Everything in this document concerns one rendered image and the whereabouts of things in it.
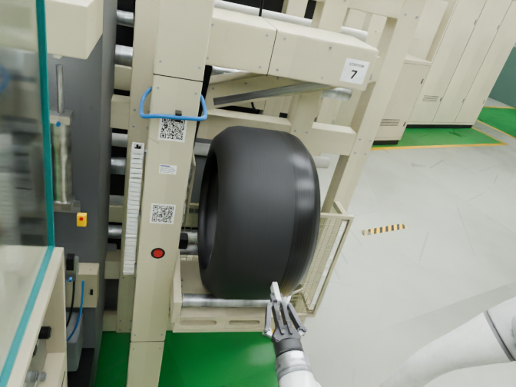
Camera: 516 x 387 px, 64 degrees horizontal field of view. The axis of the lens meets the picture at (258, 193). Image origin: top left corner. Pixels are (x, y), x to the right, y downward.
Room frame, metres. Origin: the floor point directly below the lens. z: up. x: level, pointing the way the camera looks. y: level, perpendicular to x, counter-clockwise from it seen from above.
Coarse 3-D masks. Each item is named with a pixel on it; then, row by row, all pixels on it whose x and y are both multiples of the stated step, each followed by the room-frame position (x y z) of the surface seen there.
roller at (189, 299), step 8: (184, 296) 1.04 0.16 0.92; (192, 296) 1.05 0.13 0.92; (200, 296) 1.06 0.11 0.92; (208, 296) 1.06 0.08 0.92; (184, 304) 1.02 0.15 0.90; (192, 304) 1.03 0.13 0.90; (200, 304) 1.04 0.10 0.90; (208, 304) 1.05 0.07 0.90; (216, 304) 1.06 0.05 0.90; (224, 304) 1.07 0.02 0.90; (232, 304) 1.07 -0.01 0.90; (240, 304) 1.08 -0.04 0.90; (248, 304) 1.09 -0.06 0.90; (256, 304) 1.10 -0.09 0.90; (264, 304) 1.11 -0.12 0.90
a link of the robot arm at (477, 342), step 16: (480, 320) 0.64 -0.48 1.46; (448, 336) 0.64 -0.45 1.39; (464, 336) 0.62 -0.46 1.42; (480, 336) 0.61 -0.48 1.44; (496, 336) 0.60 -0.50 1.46; (416, 352) 0.65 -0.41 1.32; (432, 352) 0.62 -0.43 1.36; (448, 352) 0.61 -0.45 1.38; (464, 352) 0.60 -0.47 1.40; (480, 352) 0.59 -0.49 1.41; (496, 352) 0.58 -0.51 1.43; (400, 368) 0.65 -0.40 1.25; (416, 368) 0.62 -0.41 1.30; (432, 368) 0.61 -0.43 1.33; (448, 368) 0.60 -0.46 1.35; (464, 368) 0.60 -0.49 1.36; (384, 384) 0.67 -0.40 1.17; (400, 384) 0.63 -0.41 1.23; (416, 384) 0.62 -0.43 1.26
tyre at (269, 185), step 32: (256, 128) 1.30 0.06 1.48; (224, 160) 1.11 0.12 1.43; (256, 160) 1.10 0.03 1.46; (288, 160) 1.14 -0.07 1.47; (224, 192) 1.02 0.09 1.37; (256, 192) 1.02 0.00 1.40; (288, 192) 1.05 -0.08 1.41; (224, 224) 0.97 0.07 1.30; (256, 224) 0.97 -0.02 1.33; (288, 224) 1.00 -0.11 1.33; (224, 256) 0.94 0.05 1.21; (256, 256) 0.94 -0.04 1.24; (288, 256) 0.98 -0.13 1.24; (224, 288) 0.95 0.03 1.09; (256, 288) 0.96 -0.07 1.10; (288, 288) 0.99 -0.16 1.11
